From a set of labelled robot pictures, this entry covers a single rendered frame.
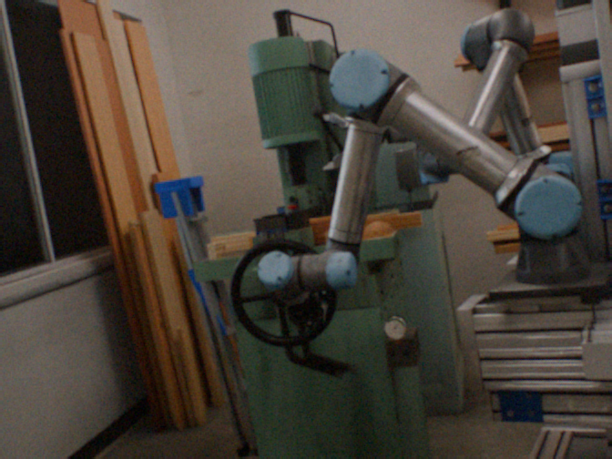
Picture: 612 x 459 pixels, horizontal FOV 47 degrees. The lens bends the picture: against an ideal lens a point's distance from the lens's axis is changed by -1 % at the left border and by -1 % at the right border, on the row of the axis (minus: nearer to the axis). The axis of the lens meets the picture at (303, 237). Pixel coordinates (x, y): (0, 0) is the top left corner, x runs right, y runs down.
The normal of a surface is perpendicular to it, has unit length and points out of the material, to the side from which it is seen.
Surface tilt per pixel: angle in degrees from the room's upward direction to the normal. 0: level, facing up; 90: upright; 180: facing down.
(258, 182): 90
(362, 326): 90
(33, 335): 90
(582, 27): 90
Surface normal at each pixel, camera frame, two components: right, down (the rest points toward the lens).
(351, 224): 0.11, 0.22
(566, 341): -0.47, 0.17
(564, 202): -0.16, 0.22
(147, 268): 0.95, -0.18
